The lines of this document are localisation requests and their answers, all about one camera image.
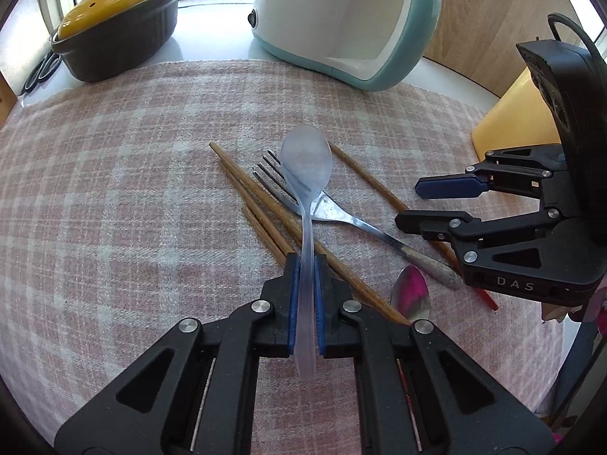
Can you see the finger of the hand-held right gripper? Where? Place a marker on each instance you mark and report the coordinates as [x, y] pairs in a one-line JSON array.
[[427, 222], [450, 186]]

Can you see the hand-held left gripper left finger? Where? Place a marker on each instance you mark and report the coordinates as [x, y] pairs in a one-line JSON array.
[[292, 303]]

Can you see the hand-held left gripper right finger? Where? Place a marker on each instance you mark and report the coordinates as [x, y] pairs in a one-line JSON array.
[[320, 303]]

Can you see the small metal spoon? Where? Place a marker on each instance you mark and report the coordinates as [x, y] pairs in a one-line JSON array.
[[410, 294]]

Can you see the metal fork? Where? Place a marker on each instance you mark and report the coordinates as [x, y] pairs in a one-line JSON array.
[[351, 218]]

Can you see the yellow plastic utensil holder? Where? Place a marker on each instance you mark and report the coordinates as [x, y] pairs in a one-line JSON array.
[[512, 118]]

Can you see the brown wooden chopstick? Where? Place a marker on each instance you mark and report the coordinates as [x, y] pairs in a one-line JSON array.
[[237, 185], [261, 230], [223, 154], [360, 170]]

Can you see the translucent plastic spoon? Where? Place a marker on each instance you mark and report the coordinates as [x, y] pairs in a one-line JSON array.
[[306, 161]]

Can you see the person's right forearm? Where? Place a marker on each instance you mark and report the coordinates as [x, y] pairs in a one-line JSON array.
[[600, 308]]

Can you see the light wooden board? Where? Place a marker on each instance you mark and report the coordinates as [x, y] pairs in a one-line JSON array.
[[483, 19]]

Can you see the pink plaid cloth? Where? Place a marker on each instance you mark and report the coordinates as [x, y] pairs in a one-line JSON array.
[[118, 199]]

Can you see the white teal electric cooker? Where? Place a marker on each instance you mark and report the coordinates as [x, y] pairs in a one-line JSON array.
[[294, 19]]

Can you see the black casserole pot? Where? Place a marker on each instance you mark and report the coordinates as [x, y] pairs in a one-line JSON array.
[[123, 52]]

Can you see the yellow pot lid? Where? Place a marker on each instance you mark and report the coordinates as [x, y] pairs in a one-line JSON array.
[[114, 0]]

